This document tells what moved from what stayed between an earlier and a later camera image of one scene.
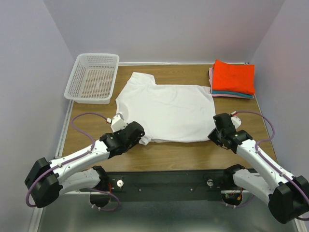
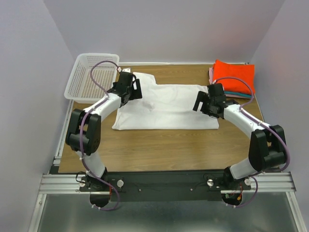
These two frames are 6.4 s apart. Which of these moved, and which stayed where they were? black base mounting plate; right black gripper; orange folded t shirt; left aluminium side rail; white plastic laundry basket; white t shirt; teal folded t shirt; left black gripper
Moved: right black gripper; left black gripper; white t shirt
Stayed: teal folded t shirt; left aluminium side rail; black base mounting plate; orange folded t shirt; white plastic laundry basket
